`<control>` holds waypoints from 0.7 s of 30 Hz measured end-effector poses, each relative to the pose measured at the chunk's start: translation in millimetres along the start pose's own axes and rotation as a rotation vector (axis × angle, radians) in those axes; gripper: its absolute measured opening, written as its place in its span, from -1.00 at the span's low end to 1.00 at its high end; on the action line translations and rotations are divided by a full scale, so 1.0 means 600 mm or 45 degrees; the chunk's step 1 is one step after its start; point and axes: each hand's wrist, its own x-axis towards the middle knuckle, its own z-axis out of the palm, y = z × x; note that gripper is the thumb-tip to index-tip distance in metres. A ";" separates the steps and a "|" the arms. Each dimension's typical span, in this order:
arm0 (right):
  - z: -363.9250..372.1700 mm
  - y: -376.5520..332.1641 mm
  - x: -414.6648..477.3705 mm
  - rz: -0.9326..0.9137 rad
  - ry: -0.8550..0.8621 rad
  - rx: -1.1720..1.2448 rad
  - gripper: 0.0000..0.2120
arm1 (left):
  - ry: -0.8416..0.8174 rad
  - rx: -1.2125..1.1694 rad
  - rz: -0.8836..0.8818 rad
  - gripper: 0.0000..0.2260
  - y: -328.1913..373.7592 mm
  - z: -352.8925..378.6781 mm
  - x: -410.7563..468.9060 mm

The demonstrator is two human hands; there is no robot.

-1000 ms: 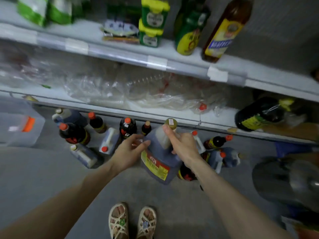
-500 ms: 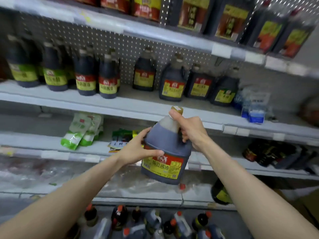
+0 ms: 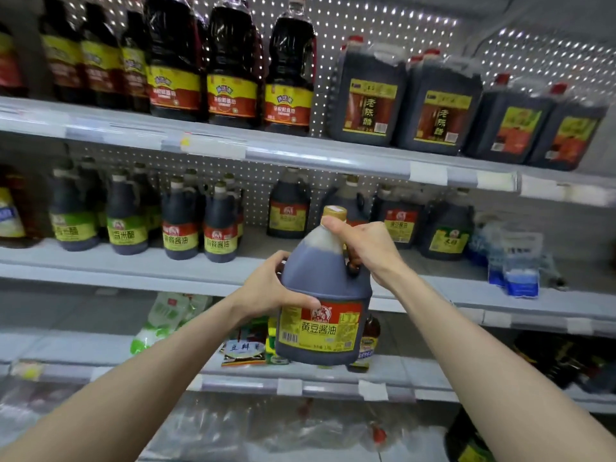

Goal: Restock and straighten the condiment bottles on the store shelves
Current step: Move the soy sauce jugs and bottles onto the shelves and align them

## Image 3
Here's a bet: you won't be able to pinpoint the white metal store shelving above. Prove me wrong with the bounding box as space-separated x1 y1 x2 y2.
0 0 616 462

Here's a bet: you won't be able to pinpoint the rice vinegar jug green label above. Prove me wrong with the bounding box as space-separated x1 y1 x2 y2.
106 173 150 256

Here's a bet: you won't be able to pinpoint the dark bottle red yellow label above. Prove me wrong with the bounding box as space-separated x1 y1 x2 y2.
183 168 208 227
224 175 246 241

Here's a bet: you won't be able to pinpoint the pack of clear empty bottles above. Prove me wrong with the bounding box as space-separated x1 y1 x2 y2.
144 397 454 462

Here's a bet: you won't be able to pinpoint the large amber cooking wine jug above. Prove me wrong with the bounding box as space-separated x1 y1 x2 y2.
0 166 40 249

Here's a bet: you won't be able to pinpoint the green packet white blue label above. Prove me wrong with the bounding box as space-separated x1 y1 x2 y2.
221 336 271 368

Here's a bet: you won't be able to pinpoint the dark jug red yellow label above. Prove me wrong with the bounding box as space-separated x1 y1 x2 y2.
370 185 422 248

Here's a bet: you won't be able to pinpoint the person's right hand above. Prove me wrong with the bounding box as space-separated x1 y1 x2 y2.
320 216 415 293

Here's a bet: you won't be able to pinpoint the blue white packages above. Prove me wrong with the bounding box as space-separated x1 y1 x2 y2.
468 214 564 299

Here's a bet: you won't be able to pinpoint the dark jug yellow green label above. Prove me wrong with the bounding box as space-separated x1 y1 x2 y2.
418 187 475 261

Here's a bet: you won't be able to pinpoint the white green bag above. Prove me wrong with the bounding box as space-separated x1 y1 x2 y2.
130 291 194 355
183 293 215 318

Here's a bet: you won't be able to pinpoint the person's left forearm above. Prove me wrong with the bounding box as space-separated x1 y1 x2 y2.
0 301 252 462

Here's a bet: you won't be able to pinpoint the person's right forearm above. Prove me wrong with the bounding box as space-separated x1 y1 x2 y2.
389 267 616 462

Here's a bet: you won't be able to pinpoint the dark bottle with green label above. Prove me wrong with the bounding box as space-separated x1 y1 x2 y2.
130 163 163 241
79 158 109 237

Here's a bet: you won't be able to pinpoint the person's left hand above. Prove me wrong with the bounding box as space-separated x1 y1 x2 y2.
231 250 323 323

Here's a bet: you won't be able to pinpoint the row of dark red-capped bottles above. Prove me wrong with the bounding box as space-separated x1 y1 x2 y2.
0 0 319 137

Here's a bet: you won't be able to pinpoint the black jug orange label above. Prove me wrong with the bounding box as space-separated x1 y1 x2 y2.
465 74 545 164
527 83 608 171

